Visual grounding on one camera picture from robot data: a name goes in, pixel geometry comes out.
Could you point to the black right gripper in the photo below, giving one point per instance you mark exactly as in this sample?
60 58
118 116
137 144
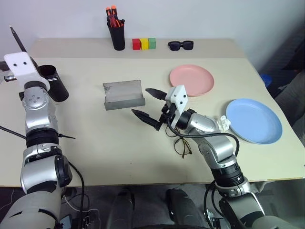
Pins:
168 113

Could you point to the yellow block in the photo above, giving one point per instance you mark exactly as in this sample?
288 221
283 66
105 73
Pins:
144 44

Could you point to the dark rounded shape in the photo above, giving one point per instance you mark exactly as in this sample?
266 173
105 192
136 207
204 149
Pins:
182 207
122 207

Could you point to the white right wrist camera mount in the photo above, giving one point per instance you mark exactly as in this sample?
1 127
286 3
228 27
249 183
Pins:
178 97

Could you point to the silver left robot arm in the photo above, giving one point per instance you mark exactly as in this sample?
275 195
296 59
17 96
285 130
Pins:
35 119

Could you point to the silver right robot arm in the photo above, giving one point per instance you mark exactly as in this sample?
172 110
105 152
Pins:
221 152

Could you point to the pink plate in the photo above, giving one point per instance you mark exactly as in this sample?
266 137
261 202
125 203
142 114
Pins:
191 80

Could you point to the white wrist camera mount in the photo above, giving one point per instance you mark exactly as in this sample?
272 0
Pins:
22 68
178 97

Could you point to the red block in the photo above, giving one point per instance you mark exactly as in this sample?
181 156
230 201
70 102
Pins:
136 44

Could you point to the black empty cup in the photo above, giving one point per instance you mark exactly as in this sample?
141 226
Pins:
56 87

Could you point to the thin-framed eyeglasses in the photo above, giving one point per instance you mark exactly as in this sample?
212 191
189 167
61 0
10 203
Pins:
175 146

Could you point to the white crumpled paper wad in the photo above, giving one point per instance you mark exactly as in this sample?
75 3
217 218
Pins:
224 122

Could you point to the grey upholstered chair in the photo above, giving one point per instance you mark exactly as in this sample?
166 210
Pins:
291 100

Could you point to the green block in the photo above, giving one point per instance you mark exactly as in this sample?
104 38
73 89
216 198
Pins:
152 43

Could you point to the black cup holding markers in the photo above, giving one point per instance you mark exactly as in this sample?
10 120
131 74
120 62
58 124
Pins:
118 38

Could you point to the blue plate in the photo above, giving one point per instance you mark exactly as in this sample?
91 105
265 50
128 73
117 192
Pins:
253 120

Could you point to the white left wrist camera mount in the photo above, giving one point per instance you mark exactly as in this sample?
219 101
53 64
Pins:
22 68

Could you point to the black sunglasses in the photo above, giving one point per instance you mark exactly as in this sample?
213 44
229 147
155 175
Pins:
175 45

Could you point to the grey open glasses case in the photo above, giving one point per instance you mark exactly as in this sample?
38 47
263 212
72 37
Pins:
122 95

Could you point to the black floor box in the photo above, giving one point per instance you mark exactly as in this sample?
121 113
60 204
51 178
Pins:
87 218

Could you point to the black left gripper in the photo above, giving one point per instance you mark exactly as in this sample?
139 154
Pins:
3 71

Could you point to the blue round container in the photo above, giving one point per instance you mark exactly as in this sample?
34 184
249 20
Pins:
266 80

